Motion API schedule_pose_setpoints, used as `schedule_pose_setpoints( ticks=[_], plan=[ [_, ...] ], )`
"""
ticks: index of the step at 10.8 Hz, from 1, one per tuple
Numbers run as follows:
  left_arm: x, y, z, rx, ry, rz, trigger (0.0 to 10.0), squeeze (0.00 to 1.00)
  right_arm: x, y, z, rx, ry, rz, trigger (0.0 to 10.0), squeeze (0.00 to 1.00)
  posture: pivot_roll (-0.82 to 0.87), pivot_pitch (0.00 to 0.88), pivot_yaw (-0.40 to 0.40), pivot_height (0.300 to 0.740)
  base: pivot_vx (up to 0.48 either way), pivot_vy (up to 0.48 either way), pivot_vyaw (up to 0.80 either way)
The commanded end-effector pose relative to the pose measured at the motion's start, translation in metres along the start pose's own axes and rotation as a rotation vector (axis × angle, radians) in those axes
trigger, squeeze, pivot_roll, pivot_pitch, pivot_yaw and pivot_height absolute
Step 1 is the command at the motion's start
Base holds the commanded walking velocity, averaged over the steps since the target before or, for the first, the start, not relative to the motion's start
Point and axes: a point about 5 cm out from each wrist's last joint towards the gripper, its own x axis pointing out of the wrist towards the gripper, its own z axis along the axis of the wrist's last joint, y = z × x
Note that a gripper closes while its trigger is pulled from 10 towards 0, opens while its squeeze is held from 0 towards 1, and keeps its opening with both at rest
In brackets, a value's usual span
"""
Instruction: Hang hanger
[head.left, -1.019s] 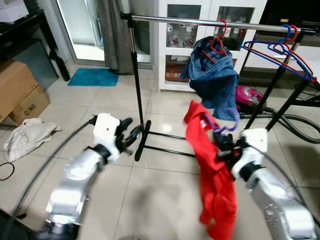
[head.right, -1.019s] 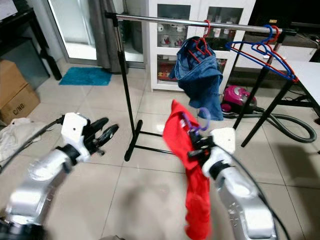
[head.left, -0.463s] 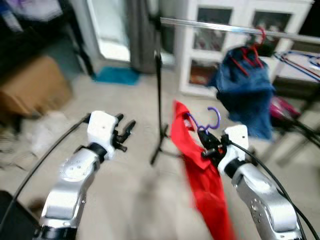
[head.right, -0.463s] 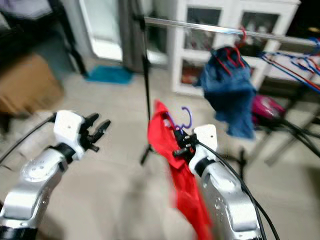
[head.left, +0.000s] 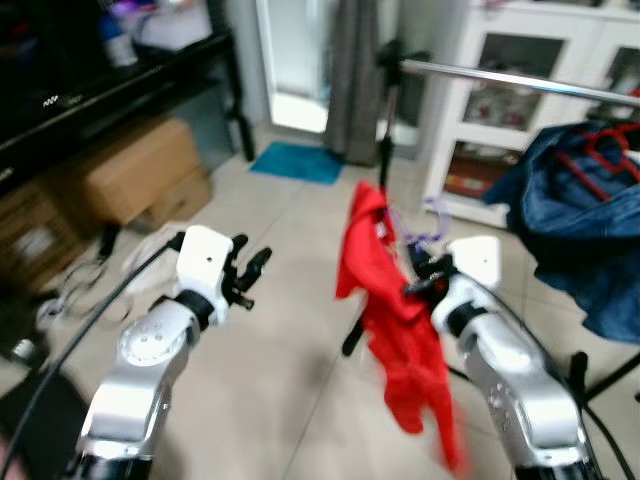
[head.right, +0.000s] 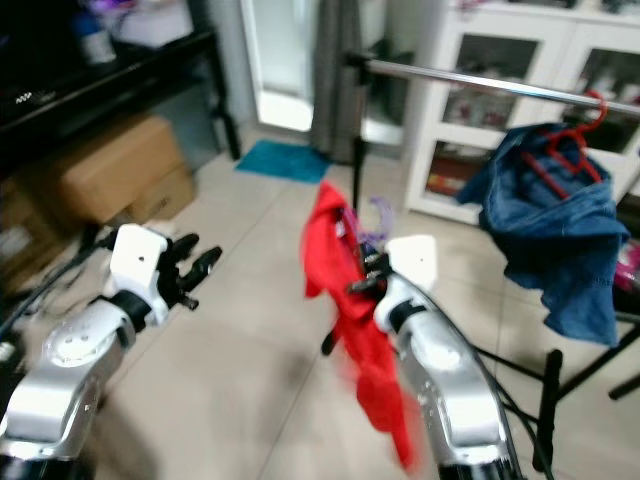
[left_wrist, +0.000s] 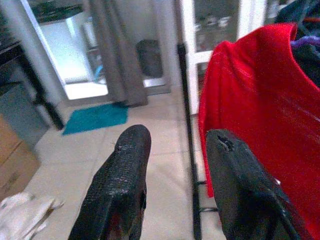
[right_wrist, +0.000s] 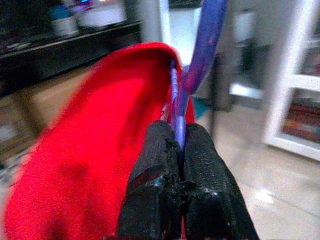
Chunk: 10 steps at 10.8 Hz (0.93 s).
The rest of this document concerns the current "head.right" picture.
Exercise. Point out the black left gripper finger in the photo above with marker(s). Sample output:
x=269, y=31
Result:
x=184, y=250
x=203, y=268

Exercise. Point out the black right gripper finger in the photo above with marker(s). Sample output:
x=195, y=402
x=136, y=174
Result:
x=360, y=285

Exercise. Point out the red shirt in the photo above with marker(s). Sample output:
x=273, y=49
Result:
x=350, y=330

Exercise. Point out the purple plastic hanger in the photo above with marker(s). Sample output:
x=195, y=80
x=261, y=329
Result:
x=385, y=212

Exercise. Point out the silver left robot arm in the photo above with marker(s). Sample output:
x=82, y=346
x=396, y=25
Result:
x=65, y=370

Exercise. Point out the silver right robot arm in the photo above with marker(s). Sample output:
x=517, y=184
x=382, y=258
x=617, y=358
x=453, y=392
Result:
x=445, y=370

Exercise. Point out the red plastic hanger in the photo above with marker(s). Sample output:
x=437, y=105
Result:
x=570, y=150

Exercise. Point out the large cardboard box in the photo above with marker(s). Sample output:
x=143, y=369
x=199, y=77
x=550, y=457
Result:
x=125, y=165

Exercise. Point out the teal floor mat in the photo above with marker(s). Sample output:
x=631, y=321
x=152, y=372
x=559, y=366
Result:
x=278, y=160

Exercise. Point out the blue denim jacket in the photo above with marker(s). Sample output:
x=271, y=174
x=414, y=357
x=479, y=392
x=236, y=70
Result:
x=550, y=240

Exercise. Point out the white glass-door cabinet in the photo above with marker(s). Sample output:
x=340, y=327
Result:
x=435, y=100

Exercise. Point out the black TV stand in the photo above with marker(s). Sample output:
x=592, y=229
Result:
x=100, y=85

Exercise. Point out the grey curtain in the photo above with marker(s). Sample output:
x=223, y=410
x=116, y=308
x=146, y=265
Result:
x=335, y=80

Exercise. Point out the chrome bar clothes rack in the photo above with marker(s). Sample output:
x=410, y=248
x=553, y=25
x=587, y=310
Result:
x=460, y=77

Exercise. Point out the white bottle blue label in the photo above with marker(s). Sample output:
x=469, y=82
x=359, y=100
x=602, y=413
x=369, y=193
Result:
x=95, y=42

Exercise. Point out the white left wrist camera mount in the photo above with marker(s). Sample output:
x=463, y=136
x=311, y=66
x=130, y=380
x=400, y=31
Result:
x=140, y=260

